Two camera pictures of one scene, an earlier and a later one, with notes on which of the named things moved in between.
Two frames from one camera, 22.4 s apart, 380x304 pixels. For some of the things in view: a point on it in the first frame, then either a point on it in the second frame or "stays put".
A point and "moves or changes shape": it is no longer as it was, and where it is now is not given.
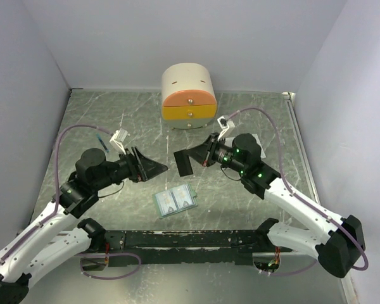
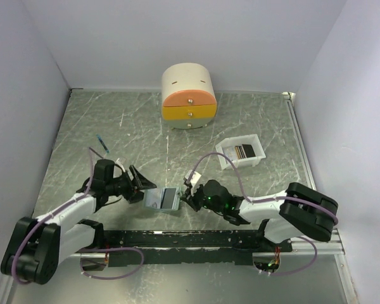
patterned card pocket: x=166 y=202 → x=153 y=197
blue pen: x=99 y=138 stays put
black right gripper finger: x=200 y=154 → x=187 y=199
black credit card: x=183 y=163 → x=168 y=198
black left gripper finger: x=147 y=168 → x=141 y=182
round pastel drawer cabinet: x=189 y=101 stays put
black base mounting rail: x=127 y=247 stays put
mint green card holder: x=176 y=199 moves or changes shape
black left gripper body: x=125 y=168 → x=123 y=185
